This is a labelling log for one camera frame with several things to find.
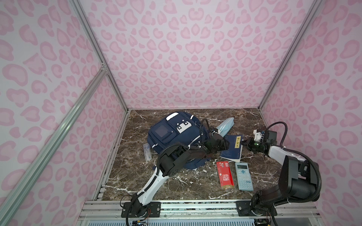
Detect blue book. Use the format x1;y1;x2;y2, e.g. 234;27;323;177
220;134;243;163

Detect navy blue student backpack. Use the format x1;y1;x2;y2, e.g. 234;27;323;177
147;112;214;154

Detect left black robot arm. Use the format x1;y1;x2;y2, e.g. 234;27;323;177
123;118;234;218

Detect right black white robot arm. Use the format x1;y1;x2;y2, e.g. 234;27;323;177
242;121;322;217

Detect light blue pencil case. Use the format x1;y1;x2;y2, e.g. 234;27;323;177
216;117;234;137

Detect red rectangular box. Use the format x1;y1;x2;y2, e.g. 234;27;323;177
216;161;235;189

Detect teal calculator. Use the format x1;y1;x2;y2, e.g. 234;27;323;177
235;163;254;192

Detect transparent ruler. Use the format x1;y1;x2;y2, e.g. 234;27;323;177
143;143;152;162

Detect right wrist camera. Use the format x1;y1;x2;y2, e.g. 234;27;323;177
253;129;265;143

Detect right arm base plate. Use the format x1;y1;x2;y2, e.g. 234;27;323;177
235;200;278;217

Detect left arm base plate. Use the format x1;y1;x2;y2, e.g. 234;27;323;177
121;202;161;218

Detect aluminium front rail frame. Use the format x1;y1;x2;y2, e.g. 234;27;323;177
76;200;324;226

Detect aluminium diagonal frame bar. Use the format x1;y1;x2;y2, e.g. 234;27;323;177
1;68;107;226

